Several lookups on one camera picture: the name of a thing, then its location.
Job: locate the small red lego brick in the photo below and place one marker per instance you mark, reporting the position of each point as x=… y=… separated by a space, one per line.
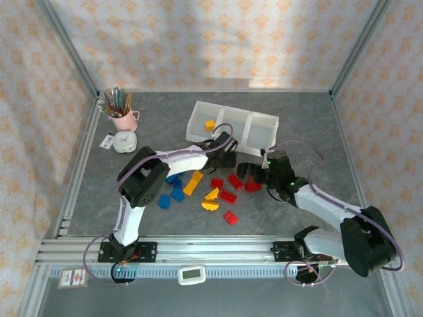
x=252 y=187
x=216 y=182
x=231 y=218

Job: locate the long red lego brick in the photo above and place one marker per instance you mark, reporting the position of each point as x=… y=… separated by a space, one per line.
x=235 y=181
x=228 y=196

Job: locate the small yellow lego brick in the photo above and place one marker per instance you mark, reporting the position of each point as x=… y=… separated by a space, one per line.
x=209 y=125

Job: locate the yellow wedge lego brick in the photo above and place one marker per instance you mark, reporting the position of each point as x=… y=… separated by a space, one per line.
x=212 y=195
x=210 y=206

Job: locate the blue lego brick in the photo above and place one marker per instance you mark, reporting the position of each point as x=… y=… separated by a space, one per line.
x=177 y=195
x=178 y=182
x=164 y=201
x=170 y=179

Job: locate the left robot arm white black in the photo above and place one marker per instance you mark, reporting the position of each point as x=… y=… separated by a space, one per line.
x=132 y=224

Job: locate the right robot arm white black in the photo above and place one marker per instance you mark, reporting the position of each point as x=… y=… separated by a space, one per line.
x=324 y=204

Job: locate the white three-compartment container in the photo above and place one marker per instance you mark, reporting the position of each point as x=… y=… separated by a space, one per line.
x=261 y=132

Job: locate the white alarm clock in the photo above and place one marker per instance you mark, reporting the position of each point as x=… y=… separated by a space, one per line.
x=125 y=142

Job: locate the pink mug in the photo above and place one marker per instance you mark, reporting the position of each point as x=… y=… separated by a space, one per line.
x=125 y=123

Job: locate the small white printed tag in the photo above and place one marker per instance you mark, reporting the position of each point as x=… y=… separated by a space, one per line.
x=107 y=141

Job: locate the colored pencil bunch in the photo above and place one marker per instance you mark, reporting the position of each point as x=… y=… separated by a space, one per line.
x=115 y=102

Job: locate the white digital timer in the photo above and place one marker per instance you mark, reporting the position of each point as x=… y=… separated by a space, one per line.
x=191 y=274

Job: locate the aluminium frame rail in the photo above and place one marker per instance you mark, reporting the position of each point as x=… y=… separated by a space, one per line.
x=348 y=148
x=78 y=165

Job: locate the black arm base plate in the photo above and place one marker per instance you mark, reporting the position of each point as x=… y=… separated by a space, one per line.
x=148 y=252
x=281 y=251

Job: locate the aluminium mounting rail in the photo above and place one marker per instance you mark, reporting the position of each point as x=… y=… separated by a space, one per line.
x=215 y=251

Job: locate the aluminium frame post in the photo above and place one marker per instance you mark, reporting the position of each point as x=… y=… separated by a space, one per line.
x=395 y=294
x=34 y=290
x=358 y=49
x=70 y=49

